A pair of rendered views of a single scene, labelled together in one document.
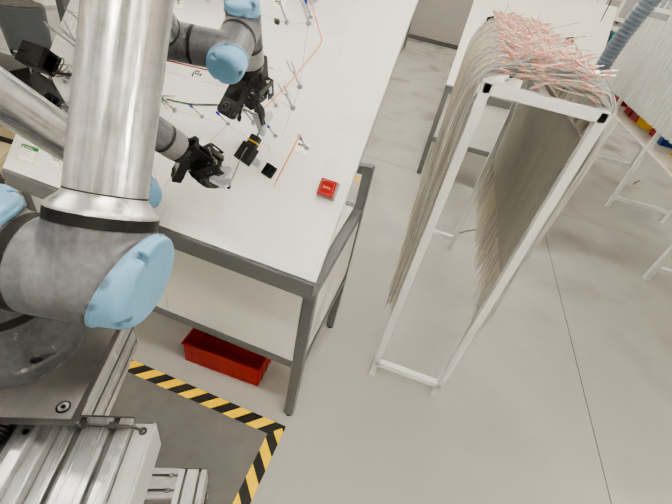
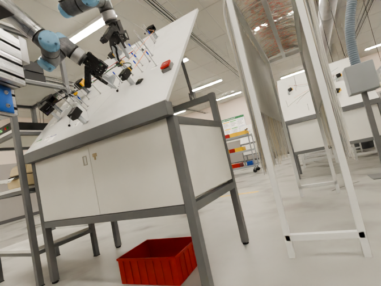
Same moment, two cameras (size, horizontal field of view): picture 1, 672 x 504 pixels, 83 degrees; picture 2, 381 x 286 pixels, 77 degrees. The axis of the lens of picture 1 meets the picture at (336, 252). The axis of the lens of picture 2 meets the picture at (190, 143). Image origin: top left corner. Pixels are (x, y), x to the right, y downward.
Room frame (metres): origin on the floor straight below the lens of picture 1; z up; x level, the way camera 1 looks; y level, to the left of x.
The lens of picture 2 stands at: (-0.12, -0.32, 0.58)
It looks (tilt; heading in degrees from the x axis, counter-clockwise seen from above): 5 degrees up; 17
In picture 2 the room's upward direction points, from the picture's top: 12 degrees counter-clockwise
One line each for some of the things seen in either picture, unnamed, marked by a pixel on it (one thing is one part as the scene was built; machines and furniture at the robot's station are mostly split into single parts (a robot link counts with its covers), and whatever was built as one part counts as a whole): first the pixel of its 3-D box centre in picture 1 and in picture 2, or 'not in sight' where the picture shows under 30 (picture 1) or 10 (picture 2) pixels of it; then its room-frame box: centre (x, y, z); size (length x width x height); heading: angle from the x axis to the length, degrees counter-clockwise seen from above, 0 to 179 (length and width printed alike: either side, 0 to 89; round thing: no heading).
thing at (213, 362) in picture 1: (235, 342); (161, 259); (1.15, 0.39, 0.07); 0.39 x 0.29 x 0.14; 82
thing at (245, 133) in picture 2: not in sight; (235, 154); (6.23, 0.49, 0.54); 0.99 x 0.50 x 1.08; 82
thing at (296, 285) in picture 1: (152, 227); (84, 138); (0.97, 0.62, 0.83); 1.18 x 0.05 x 0.06; 79
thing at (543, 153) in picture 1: (464, 194); (295, 111); (1.82, -0.58, 0.78); 1.39 x 0.45 x 1.56; 171
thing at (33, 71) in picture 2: not in sight; (18, 75); (1.28, 1.40, 1.56); 0.30 x 0.23 x 0.19; 171
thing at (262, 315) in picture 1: (229, 300); (130, 171); (0.94, 0.34, 0.60); 0.55 x 0.03 x 0.39; 79
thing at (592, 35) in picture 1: (508, 97); (327, 115); (3.92, -1.27, 0.83); 1.18 x 0.72 x 1.65; 81
